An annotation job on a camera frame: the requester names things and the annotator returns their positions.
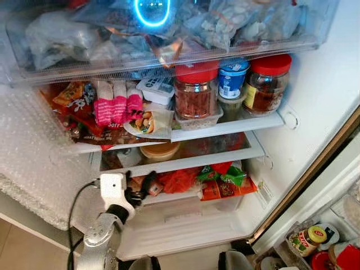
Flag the white box black print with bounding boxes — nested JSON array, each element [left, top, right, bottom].
[[137, 76, 175, 106]]

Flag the green snack packet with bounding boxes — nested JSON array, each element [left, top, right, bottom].
[[197, 163, 248, 186]]

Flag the blue white yogurt cup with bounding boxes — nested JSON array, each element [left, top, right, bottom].
[[218, 58, 251, 101]]

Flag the red lid jar brown contents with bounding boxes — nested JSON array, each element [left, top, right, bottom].
[[173, 61, 220, 120]]

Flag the glass fridge shelf white frame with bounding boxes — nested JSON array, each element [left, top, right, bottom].
[[93, 130, 265, 178]]

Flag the greenish plastic container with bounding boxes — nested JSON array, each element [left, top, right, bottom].
[[218, 93, 248, 122]]

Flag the clear bag of white food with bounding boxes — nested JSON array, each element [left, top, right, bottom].
[[25, 11, 105, 71]]

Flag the red box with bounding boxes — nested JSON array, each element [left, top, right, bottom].
[[336, 244, 360, 270]]

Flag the clear bag of pale nuts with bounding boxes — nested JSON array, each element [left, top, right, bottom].
[[186, 0, 265, 51]]

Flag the clear plastic food tray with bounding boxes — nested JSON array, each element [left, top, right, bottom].
[[174, 107, 224, 131]]

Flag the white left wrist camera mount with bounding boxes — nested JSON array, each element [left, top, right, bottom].
[[99, 173, 137, 220]]

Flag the clear plastic door bin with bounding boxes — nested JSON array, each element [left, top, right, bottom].
[[281, 191, 360, 270]]

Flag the white fridge crisper drawer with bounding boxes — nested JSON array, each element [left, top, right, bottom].
[[115, 188, 271, 260]]

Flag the small white cap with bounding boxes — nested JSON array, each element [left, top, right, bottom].
[[260, 256, 285, 270]]

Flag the pink white snack packet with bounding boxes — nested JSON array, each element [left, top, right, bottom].
[[125, 82, 144, 122], [94, 82, 113, 127], [111, 82, 129, 124]]

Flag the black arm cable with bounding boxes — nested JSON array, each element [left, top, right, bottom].
[[66, 179, 102, 270]]

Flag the black fridge hinge foot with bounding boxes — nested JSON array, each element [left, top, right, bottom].
[[232, 239, 255, 255]]

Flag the robot left leg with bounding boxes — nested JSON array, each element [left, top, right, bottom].
[[128, 256, 161, 270]]

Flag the clear bag of brown food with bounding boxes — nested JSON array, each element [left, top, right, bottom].
[[146, 34, 186, 68]]

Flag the red mesh bag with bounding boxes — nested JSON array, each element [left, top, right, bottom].
[[157, 168, 203, 195]]

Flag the round red lid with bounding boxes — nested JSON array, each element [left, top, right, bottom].
[[309, 250, 332, 270]]

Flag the clear bag of grey food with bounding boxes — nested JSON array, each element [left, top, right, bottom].
[[247, 0, 316, 43]]

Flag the flat orange packet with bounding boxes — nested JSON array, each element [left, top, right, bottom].
[[200, 177, 258, 201]]

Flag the dark brown snack packet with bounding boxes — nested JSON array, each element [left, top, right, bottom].
[[65, 121, 169, 148]]

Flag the clear plastic fridge drawer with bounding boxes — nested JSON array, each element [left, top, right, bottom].
[[0, 0, 341, 85]]

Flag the beige lidded bowl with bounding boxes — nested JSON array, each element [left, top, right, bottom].
[[139, 141, 182, 164]]

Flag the clear bag of dark food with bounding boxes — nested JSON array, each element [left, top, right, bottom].
[[73, 0, 147, 34]]

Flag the bubble wrap sheet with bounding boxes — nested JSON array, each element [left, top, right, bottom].
[[0, 84, 103, 228]]

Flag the orange black snack packet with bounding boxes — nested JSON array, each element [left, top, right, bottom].
[[52, 82, 96, 113]]

